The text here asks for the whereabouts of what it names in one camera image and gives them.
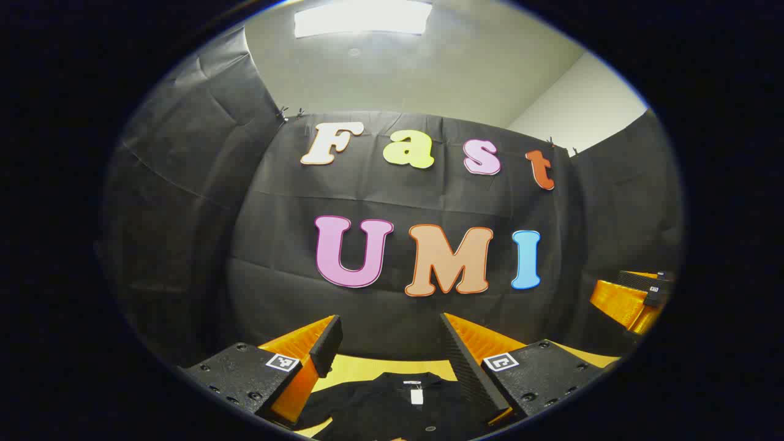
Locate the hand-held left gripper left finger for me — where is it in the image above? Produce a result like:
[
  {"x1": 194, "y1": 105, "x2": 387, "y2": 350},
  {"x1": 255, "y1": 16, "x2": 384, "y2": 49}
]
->
[{"x1": 178, "y1": 314, "x2": 344, "y2": 429}]

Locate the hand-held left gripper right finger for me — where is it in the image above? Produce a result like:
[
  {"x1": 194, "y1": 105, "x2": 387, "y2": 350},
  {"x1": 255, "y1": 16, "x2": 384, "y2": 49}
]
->
[{"x1": 439, "y1": 312, "x2": 619, "y2": 429}]

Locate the black shirt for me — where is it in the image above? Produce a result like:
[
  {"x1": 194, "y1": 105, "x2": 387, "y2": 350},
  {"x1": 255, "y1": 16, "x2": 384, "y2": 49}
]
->
[{"x1": 297, "y1": 371, "x2": 491, "y2": 441}]

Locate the black backdrop cloth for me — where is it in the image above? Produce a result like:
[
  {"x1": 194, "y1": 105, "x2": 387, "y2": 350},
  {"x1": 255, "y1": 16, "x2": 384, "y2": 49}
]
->
[{"x1": 101, "y1": 24, "x2": 684, "y2": 368}]

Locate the ceiling light panel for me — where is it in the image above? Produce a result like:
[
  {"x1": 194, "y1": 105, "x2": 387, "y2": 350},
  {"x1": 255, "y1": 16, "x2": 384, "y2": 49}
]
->
[{"x1": 294, "y1": 0, "x2": 433, "y2": 39}]

